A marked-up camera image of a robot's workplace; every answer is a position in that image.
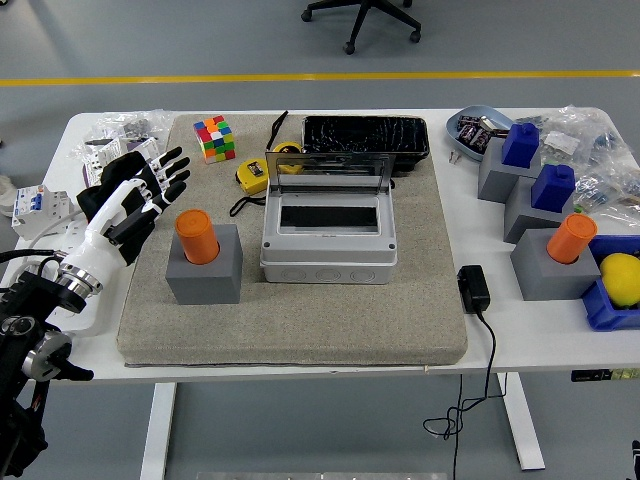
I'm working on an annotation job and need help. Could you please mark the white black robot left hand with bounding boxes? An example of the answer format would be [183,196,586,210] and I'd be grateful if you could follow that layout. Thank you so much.
[62,146,192,286]

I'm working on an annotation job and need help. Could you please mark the orange cylinder battery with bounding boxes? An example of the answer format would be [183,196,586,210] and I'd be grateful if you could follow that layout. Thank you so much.
[545,212,599,265]
[174,209,220,265]

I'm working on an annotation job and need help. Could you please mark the smoked transparent box lid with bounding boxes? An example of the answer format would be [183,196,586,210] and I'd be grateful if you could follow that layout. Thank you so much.
[264,152,396,201]

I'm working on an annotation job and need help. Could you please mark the white purple package box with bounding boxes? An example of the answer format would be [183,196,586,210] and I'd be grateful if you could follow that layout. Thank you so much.
[80,135,164,189]

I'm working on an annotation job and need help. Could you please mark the grey plastic junction box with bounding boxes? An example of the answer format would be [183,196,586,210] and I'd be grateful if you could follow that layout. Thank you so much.
[259,188,399,285]

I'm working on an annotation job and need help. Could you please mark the black cloth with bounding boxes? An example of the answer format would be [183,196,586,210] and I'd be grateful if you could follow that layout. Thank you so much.
[75,152,157,226]

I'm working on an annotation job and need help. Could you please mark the white circuit breaker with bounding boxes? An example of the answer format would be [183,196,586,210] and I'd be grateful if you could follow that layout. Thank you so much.
[9,183,75,242]

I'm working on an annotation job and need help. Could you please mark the black table control panel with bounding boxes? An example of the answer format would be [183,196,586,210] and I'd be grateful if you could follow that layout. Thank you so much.
[571,368,640,384]

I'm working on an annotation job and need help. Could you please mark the clear plastic bag of parts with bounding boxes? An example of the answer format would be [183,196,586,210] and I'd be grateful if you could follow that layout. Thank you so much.
[572,158,640,221]
[69,108,174,161]
[514,103,632,166]

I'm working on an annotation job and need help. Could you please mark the white table leg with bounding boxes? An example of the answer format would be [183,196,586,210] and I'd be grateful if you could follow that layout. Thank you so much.
[497,372,546,471]
[139,383,177,480]

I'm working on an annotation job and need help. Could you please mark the grey block with round hole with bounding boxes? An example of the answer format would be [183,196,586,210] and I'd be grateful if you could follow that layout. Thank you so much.
[509,227,603,302]
[165,223,244,306]

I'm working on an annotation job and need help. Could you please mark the colourful puzzle cube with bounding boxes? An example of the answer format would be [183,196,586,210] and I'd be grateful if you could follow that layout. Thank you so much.
[193,115,237,165]

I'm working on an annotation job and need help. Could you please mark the blue plastic bin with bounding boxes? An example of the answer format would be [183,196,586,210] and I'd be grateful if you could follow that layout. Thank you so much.
[581,234,640,332]

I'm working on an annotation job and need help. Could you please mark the yellow tape measure black label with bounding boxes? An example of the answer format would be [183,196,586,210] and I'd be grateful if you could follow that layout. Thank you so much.
[228,158,271,217]

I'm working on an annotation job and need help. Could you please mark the yellow lemon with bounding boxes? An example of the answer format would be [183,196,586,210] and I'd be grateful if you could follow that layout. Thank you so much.
[598,252,640,309]

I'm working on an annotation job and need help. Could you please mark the yellow tape measure 5m print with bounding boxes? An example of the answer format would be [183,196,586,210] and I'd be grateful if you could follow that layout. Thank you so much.
[264,110,304,174]

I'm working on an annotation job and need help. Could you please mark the grey-brown fabric mat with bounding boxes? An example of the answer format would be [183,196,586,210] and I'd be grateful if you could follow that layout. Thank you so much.
[115,113,469,367]

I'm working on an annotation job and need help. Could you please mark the grey block holder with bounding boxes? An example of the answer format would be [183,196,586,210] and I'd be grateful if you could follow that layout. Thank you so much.
[503,175,576,245]
[477,137,544,204]

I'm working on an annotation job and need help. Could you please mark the black plastic tray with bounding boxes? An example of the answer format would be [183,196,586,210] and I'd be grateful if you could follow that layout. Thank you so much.
[301,115,431,177]

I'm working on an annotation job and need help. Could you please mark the blue plastic block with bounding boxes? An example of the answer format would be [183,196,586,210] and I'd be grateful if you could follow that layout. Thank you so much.
[530,163,576,212]
[501,122,541,169]

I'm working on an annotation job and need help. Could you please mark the black office chair base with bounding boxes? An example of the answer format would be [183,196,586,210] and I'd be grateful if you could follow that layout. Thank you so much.
[301,0,423,55]

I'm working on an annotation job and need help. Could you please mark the blue-grey dish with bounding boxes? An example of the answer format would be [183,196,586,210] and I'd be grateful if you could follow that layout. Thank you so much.
[445,104,515,162]

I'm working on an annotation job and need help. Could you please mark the black power adapter with cord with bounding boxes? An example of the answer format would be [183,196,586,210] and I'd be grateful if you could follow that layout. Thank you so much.
[422,264,509,480]

